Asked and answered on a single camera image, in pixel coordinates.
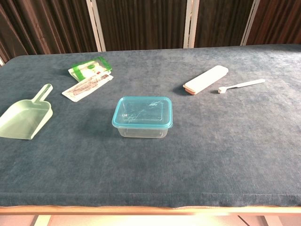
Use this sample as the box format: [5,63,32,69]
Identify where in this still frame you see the blue container lid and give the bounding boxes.
[111,96,174,129]

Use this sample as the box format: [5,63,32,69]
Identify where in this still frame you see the clear plastic food container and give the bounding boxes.
[114,124,169,139]

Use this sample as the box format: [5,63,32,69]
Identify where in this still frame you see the white toothbrush travel case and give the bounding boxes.
[182,65,230,96]

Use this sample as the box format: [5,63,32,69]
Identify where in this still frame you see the white fish print packet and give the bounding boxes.
[61,73,114,103]

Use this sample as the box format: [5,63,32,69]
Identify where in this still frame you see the blue velvet table cloth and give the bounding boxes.
[0,43,301,209]

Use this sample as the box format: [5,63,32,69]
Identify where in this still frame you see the green white snack packet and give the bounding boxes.
[68,56,113,83]

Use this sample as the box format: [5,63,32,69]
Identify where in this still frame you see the brown pleated screen panel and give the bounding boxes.
[0,0,99,64]
[194,0,256,49]
[246,0,301,46]
[95,0,189,51]

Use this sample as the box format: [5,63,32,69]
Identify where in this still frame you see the white toothbrush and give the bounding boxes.
[218,79,266,95]

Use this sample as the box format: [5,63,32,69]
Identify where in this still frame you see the mint green plastic dustpan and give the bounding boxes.
[0,83,54,140]

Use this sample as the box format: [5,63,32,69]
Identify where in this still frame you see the white screen frame post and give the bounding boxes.
[183,0,201,49]
[85,0,107,53]
[239,0,262,47]

